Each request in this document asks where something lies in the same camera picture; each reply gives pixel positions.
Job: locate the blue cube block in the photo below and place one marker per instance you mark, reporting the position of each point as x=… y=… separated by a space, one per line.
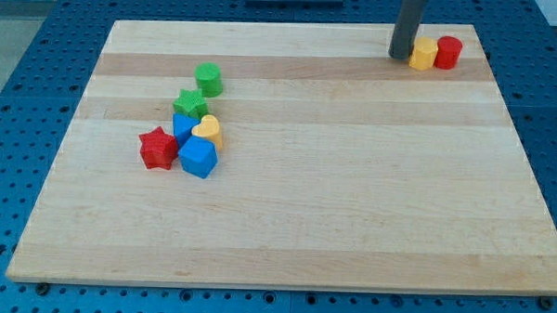
x=198 y=157

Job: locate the yellow hexagon block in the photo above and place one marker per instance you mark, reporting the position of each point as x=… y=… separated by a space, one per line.
x=423 y=54

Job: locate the blue triangle block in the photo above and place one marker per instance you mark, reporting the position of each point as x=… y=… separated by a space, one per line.
x=182 y=127

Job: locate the green cylinder block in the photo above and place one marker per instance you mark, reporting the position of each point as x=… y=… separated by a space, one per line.
x=208 y=79

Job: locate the green star block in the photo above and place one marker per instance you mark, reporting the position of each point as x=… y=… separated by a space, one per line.
x=191 y=103

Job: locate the yellow heart block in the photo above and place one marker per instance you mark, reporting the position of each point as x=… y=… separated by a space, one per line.
x=209 y=128

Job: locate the red star block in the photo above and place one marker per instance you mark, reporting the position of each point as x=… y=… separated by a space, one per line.
x=158 y=149

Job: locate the red cylinder block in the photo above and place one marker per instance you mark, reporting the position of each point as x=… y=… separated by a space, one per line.
x=448 y=52

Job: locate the light wooden board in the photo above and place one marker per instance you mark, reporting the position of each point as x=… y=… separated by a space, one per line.
x=341 y=170

